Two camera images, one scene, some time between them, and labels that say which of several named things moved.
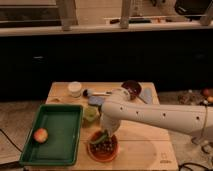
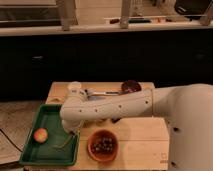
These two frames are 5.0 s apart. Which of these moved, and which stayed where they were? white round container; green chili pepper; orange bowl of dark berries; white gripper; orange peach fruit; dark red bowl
Moved: green chili pepper; white gripper
Stayed: white round container; orange bowl of dark berries; dark red bowl; orange peach fruit
